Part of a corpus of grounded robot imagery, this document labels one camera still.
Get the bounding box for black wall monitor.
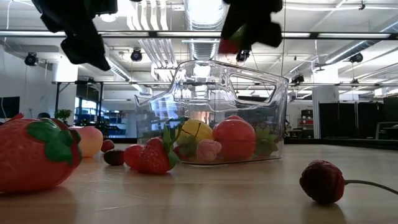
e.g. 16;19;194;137
0;96;21;119

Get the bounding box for clear plastic container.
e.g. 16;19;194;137
134;60;290;166

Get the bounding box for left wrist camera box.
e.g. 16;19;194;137
93;0;119;16

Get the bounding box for black overhead rig beam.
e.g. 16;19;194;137
0;29;398;40

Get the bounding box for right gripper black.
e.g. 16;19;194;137
220;0;284;50

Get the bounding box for small pink toy fruit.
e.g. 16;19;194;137
196;139;222;163

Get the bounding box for dark red toy cherry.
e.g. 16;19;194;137
103;149;125;166
299;159;398;205
100;139;115;153

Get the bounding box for black partition panels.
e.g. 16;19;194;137
318;98;398;140

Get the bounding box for yellow toy lemon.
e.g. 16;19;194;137
178;119;214;144

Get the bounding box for grey chair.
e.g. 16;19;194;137
375;121;398;140

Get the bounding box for pink toy peach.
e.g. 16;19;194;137
70;125;104;159

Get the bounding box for green background plant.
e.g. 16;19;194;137
54;108;73;124

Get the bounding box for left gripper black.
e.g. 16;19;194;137
30;0;111;71

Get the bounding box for large red toy strawberry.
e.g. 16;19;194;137
0;113;83;193

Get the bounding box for shelf with red boxes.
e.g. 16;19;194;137
300;108;315;131

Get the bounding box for black metal stand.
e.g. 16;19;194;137
51;80;105;122

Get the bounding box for round red toy tomato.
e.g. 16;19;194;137
211;115;257;161

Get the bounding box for small red toy strawberry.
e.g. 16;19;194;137
136;123;184;175
253;126;280;157
217;24;247;55
173;133;200;162
123;143;144;170

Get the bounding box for black ceiling spotlight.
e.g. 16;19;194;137
348;52;364;64
24;52;40;67
290;73;305;85
235;49;251;63
129;48;144;62

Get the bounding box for silver ventilation duct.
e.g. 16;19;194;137
183;0;228;63

